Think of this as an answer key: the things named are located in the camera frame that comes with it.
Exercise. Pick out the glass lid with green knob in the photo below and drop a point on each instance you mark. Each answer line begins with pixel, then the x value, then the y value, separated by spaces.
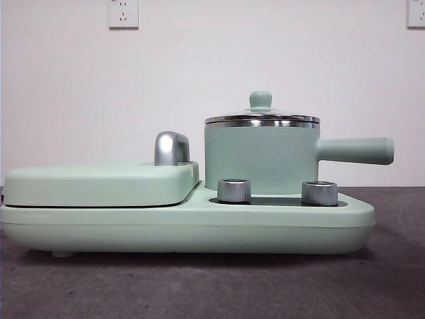
pixel 260 99

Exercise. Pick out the silver control knob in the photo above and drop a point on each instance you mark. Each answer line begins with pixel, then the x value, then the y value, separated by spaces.
pixel 234 191
pixel 318 192

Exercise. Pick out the black control panel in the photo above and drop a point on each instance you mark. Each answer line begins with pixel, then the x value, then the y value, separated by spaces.
pixel 275 201

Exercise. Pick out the mint green griddle cover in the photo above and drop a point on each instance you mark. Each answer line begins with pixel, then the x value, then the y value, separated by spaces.
pixel 99 182

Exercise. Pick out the mint green cooker base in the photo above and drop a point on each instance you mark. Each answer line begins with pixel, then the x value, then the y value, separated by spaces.
pixel 99 229

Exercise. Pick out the white wall socket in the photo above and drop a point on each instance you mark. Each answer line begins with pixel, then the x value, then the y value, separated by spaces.
pixel 123 13
pixel 416 13

